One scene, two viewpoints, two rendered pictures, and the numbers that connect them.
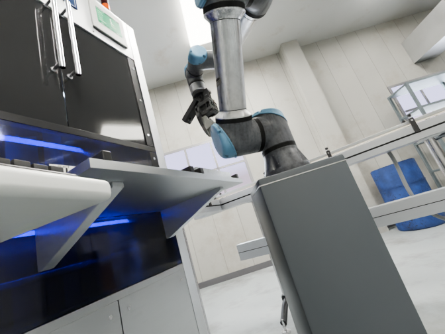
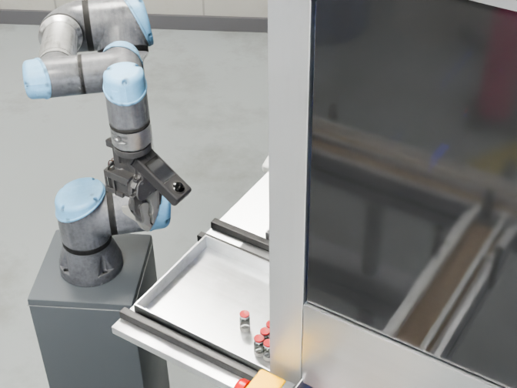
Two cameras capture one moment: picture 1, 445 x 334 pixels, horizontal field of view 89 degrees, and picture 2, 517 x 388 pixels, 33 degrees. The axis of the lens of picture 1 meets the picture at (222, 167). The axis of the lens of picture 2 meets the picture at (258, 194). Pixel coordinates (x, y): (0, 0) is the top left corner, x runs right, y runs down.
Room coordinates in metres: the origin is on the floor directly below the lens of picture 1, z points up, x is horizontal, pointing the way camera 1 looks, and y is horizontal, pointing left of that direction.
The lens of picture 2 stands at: (2.21, 0.43, 2.24)
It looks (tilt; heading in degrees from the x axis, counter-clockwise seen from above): 39 degrees down; 188
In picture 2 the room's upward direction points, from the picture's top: 1 degrees counter-clockwise
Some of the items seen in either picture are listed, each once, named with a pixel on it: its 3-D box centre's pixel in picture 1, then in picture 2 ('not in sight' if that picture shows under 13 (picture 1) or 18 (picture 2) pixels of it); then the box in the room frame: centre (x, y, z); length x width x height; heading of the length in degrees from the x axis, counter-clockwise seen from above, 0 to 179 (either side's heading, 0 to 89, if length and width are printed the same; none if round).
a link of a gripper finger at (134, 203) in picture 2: not in sight; (138, 201); (0.94, 0.01, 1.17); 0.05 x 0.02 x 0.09; 156
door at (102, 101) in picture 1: (108, 87); not in sight; (0.94, 0.42, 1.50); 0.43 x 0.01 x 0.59; 156
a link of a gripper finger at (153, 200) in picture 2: (208, 124); (144, 205); (0.90, 0.00, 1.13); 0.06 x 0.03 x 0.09; 66
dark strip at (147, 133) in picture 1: (144, 116); not in sight; (1.11, 0.33, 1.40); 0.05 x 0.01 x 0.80; 156
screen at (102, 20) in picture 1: (108, 23); not in sight; (0.99, 0.37, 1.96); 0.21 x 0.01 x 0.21; 156
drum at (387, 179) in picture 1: (405, 193); not in sight; (3.20, -2.23, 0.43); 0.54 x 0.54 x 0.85
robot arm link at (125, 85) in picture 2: (194, 76); (126, 96); (0.91, 0.00, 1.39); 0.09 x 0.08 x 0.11; 18
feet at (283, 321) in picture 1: (289, 304); not in sight; (1.82, -0.16, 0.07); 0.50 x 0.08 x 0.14; 156
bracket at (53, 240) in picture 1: (77, 230); not in sight; (0.55, 0.39, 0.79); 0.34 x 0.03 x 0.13; 66
